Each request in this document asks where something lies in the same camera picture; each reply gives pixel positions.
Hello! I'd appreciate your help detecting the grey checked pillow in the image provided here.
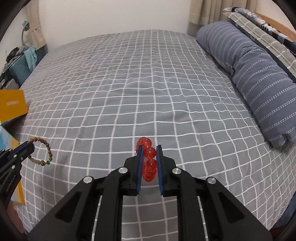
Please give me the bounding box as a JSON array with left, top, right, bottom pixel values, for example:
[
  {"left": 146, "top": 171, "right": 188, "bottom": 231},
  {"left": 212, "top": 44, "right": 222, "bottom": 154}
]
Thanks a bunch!
[{"left": 223, "top": 11, "right": 295, "bottom": 82}]

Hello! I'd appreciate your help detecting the wooden headboard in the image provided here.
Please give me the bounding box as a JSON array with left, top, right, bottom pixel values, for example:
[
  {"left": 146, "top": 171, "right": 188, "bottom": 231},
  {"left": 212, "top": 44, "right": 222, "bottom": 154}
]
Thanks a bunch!
[{"left": 256, "top": 13, "right": 296, "bottom": 42}]

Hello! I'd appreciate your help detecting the yellow box lid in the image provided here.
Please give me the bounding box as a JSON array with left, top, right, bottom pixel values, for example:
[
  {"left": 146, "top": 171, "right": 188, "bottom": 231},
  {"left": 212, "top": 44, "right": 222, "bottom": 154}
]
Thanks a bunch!
[{"left": 0, "top": 89, "right": 28, "bottom": 124}]

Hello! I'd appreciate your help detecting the brown wooden bead bracelet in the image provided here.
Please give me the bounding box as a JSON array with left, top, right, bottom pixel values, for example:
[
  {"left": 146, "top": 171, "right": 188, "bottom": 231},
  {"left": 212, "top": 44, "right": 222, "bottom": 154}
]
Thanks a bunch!
[{"left": 28, "top": 136, "right": 53, "bottom": 167}]

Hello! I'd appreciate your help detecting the dark patterned pillow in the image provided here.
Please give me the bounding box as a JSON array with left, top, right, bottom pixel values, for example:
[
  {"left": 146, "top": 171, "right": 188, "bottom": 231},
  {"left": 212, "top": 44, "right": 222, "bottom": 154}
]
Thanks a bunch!
[{"left": 222, "top": 7, "right": 295, "bottom": 54}]

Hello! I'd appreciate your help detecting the blue striped bolster pillow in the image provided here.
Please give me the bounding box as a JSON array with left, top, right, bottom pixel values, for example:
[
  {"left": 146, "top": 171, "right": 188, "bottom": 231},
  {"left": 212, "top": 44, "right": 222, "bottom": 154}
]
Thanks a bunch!
[{"left": 196, "top": 22, "right": 295, "bottom": 148}]

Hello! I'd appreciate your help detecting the beige right curtain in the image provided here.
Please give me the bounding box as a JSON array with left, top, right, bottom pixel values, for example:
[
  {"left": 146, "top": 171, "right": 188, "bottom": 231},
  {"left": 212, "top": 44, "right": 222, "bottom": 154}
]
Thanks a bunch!
[{"left": 187, "top": 0, "right": 257, "bottom": 36}]

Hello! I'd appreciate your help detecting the beige left curtain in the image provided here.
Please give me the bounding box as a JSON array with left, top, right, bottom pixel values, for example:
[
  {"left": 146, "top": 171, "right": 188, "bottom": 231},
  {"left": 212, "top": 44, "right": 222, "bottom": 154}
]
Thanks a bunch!
[{"left": 25, "top": 0, "right": 47, "bottom": 50}]

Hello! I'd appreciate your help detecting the teal suitcase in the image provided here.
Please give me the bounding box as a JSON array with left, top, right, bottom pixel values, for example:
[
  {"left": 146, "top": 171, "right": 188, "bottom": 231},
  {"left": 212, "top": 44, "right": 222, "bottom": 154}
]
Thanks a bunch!
[{"left": 8, "top": 55, "right": 32, "bottom": 87}]

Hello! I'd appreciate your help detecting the grey checked bed cover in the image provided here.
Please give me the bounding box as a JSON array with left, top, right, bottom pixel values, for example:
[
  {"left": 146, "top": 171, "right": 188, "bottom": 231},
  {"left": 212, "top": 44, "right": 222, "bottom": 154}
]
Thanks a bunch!
[{"left": 15, "top": 30, "right": 295, "bottom": 232}]

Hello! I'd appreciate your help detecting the beige curtain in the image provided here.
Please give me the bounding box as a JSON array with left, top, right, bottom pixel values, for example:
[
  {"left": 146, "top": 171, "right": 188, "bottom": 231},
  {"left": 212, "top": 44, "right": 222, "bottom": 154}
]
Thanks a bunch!
[
  {"left": 25, "top": 0, "right": 47, "bottom": 50},
  {"left": 187, "top": 0, "right": 257, "bottom": 36}
]

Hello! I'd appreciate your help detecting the light blue cloth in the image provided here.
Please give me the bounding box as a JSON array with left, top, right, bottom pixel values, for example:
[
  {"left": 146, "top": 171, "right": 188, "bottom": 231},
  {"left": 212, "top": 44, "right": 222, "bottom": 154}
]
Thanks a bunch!
[{"left": 23, "top": 46, "right": 37, "bottom": 72}]

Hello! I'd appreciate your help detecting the red bead bracelet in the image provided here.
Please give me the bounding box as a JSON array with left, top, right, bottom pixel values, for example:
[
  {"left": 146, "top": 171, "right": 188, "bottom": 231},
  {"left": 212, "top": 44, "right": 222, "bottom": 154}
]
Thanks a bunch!
[{"left": 135, "top": 136, "right": 159, "bottom": 182}]

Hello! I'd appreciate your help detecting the blue desk lamp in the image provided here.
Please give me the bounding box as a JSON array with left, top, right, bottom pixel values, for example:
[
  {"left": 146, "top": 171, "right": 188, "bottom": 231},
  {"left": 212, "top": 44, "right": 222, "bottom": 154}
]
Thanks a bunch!
[{"left": 21, "top": 21, "right": 30, "bottom": 46}]

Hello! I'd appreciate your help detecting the blue yellow jewelry box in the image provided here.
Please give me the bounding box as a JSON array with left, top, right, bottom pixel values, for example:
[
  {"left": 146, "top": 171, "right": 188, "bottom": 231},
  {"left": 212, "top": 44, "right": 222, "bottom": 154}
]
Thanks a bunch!
[{"left": 1, "top": 126, "right": 25, "bottom": 208}]

